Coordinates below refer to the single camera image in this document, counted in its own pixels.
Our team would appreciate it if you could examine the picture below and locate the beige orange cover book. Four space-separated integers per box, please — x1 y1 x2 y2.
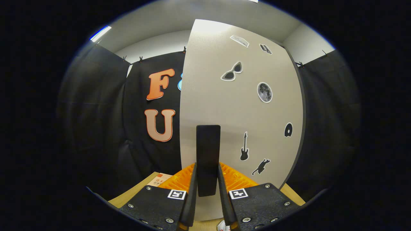
146 173 174 188

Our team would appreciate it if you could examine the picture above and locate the beige shoe cabinet door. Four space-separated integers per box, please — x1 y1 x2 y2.
179 19 304 222

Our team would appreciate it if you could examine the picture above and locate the black backdrop cloth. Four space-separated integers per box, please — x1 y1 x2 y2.
57 43 362 206

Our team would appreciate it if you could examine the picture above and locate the narrow ceiling light strip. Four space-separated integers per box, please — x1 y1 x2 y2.
90 26 112 43

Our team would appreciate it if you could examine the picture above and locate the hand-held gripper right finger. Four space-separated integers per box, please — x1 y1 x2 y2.
218 162 301 231

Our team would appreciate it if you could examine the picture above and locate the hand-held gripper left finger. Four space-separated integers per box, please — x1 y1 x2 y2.
119 163 198 231

